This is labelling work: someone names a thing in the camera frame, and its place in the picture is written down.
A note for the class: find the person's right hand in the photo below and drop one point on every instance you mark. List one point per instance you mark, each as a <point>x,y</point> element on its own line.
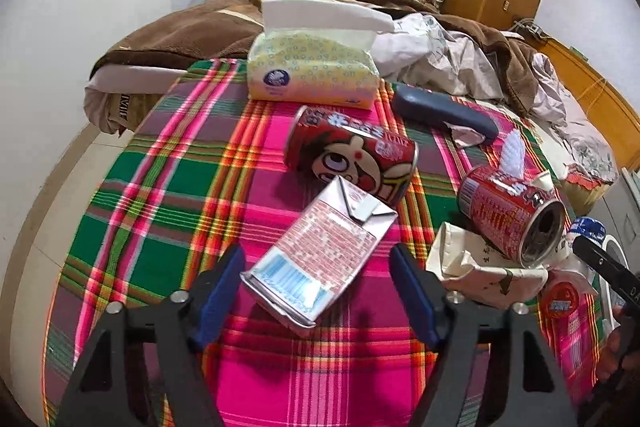
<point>612,347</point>

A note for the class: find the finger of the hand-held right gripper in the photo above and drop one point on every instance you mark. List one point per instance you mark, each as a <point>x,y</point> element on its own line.
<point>605,264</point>

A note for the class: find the floral printed quilt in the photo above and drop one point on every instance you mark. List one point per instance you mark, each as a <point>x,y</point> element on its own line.
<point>585,184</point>

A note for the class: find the grey nightstand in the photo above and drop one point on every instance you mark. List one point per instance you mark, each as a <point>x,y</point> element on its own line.
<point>625,207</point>

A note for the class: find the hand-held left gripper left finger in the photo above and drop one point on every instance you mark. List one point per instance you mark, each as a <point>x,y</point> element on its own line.
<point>222,292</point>

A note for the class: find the red can with text label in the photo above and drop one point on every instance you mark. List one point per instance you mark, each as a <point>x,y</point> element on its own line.
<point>500,212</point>

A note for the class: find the red round snack wrapper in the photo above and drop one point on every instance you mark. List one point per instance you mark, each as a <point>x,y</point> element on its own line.
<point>565,297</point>

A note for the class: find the blue white wrapper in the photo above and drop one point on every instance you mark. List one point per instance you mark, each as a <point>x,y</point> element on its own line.
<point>590,229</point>

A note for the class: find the plaid blanket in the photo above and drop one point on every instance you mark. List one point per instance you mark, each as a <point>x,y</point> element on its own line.
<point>150,207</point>

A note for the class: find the pale pink duvet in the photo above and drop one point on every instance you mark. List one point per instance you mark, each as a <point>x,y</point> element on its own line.
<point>450,52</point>

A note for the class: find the white plastic bin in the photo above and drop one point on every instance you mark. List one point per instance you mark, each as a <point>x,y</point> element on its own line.
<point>614,252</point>

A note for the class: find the wooden headboard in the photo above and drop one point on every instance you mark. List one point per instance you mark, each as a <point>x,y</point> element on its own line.
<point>590,82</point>

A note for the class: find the pink white drink carton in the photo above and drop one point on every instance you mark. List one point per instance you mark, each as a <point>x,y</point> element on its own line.
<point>320,247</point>

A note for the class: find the cream paper bag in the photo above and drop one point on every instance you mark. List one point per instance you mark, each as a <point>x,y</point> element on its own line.
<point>475,279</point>

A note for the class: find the yellow tissue pack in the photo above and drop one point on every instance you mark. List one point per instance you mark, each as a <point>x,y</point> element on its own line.
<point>310,67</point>

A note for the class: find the red cartoon face can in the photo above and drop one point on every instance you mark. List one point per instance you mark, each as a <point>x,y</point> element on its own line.
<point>350,147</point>

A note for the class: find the brown fleece blanket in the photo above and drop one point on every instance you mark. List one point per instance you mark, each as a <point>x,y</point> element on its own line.
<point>175,37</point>

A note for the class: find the dark grey glasses case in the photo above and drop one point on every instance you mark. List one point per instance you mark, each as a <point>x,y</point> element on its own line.
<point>440,107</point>

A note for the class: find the lavender fuzzy cloth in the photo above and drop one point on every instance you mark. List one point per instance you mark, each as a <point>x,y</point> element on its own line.
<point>511,154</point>

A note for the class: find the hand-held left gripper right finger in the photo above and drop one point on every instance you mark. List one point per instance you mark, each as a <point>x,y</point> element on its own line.
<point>415,297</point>

